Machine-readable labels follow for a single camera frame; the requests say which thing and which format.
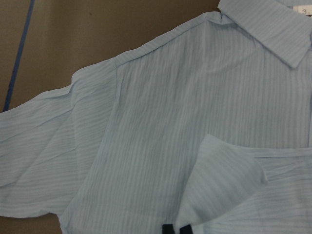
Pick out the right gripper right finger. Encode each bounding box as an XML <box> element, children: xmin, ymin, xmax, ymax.
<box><xmin>179</xmin><ymin>217</ymin><xmax>193</xmax><ymax>234</ymax></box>

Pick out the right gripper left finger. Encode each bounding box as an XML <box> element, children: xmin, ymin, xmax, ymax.
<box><xmin>161</xmin><ymin>219</ymin><xmax>176</xmax><ymax>234</ymax></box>

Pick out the light blue button shirt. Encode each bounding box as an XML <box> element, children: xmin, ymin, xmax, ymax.
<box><xmin>0</xmin><ymin>0</ymin><xmax>312</xmax><ymax>234</ymax></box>

